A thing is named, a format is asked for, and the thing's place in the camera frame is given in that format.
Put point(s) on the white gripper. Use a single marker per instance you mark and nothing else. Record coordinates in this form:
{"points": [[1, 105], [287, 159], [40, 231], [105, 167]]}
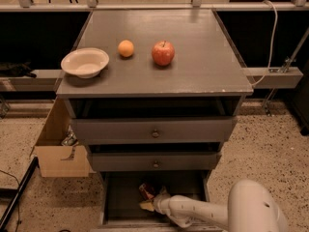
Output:
{"points": [[159, 202]]}

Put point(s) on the red coke can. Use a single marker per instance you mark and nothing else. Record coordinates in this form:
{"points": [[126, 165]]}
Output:
{"points": [[147, 191]]}

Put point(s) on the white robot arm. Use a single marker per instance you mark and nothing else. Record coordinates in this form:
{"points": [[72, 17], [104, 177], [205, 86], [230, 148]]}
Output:
{"points": [[250, 208]]}

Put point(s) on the grey open bottom drawer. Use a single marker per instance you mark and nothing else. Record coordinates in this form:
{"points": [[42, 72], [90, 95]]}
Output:
{"points": [[121, 197]]}

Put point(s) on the grey middle drawer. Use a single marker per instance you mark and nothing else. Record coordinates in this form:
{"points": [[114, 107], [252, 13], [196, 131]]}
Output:
{"points": [[154, 161]]}

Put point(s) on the grey top drawer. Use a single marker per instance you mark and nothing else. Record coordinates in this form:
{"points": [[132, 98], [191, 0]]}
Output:
{"points": [[151, 131]]}

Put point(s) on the grey wooden drawer cabinet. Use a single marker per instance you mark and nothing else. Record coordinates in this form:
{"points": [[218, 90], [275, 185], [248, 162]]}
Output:
{"points": [[203, 80]]}

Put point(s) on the cardboard box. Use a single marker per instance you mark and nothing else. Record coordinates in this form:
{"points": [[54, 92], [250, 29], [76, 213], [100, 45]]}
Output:
{"points": [[57, 156]]}

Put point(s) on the black bar on floor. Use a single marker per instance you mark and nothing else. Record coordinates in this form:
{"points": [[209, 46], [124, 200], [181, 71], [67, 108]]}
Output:
{"points": [[14, 194]]}

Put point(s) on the red apple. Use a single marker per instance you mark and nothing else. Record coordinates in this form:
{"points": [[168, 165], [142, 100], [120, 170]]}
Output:
{"points": [[163, 53]]}

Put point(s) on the white bowl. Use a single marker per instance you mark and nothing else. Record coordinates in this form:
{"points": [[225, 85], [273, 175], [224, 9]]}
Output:
{"points": [[85, 62]]}

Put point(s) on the orange fruit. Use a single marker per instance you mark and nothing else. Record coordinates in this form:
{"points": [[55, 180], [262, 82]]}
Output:
{"points": [[126, 48]]}

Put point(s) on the black object on ledge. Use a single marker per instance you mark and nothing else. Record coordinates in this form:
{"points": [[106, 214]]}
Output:
{"points": [[11, 69]]}

